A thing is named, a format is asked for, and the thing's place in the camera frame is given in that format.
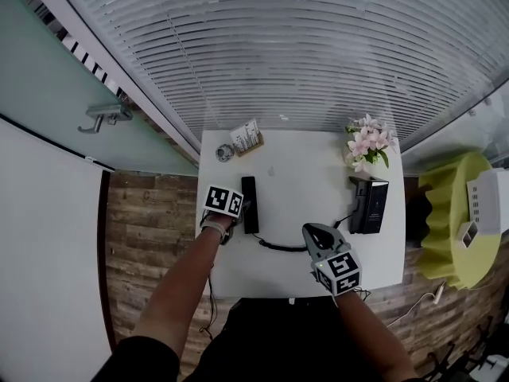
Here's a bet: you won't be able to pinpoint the white cable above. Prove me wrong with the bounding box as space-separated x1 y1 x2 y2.
386 290 437 329

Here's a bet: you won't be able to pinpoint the person's black clothing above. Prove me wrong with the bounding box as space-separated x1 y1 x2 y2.
91 296 430 382

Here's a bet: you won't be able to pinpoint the metal door handle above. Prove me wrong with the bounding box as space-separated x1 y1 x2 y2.
77 103 134 134

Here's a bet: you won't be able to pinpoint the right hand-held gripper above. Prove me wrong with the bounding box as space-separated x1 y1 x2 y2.
301 223 363 297

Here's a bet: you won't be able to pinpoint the white microwave oven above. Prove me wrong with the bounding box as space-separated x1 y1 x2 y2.
466 168 509 234

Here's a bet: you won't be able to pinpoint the black chair base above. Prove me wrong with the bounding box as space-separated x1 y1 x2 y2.
427 314 509 380

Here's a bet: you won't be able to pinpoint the green round table cloth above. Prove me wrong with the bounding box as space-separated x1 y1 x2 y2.
417 151 503 290

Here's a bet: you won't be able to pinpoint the frosted glass door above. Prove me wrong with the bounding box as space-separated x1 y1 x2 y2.
0 0 200 174

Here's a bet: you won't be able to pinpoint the person's right forearm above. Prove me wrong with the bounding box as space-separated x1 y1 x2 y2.
333 290 418 381

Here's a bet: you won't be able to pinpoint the white square table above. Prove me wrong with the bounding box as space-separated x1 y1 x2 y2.
194 129 406 300

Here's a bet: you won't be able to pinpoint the pink flowers in pot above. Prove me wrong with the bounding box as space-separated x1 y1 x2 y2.
344 113 398 173

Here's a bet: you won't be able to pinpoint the white two-slot holder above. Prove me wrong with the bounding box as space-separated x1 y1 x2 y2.
456 220 480 250

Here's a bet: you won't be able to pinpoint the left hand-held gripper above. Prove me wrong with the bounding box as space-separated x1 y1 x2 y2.
201 184 253 246

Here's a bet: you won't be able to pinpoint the person's left forearm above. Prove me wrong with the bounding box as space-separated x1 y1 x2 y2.
137 216 230 353

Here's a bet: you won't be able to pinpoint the white slatted blinds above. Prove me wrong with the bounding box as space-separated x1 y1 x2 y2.
51 0 509 154

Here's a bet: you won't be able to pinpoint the black cable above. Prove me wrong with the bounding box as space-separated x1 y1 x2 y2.
258 212 353 253
198 264 219 340

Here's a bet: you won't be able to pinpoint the wooden stand with white cards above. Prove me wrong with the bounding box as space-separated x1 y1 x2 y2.
229 118 266 158

